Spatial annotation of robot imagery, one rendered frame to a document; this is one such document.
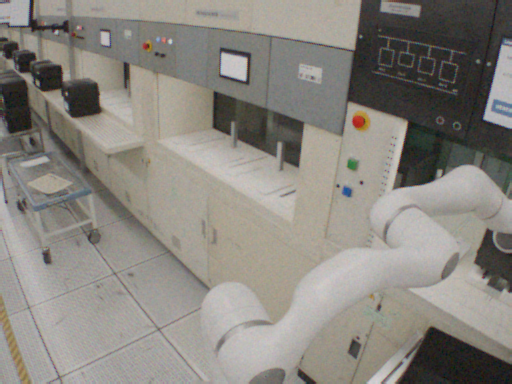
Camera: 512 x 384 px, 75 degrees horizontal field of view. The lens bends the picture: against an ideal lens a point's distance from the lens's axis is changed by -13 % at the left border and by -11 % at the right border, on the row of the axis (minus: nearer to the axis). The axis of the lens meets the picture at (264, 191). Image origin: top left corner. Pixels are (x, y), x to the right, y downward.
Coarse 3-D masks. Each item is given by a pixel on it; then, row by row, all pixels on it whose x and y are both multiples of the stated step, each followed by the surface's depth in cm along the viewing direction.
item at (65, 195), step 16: (16, 176) 254; (32, 176) 256; (64, 176) 259; (16, 192) 281; (64, 192) 317; (80, 192) 241; (80, 224) 252; (96, 224) 261; (96, 240) 265; (48, 256) 237
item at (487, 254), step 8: (488, 232) 113; (488, 240) 114; (480, 248) 117; (488, 248) 115; (496, 248) 112; (480, 256) 118; (488, 256) 115; (496, 256) 113; (504, 256) 111; (480, 264) 118; (488, 264) 116; (496, 264) 114; (504, 264) 111; (496, 272) 114; (504, 272) 112
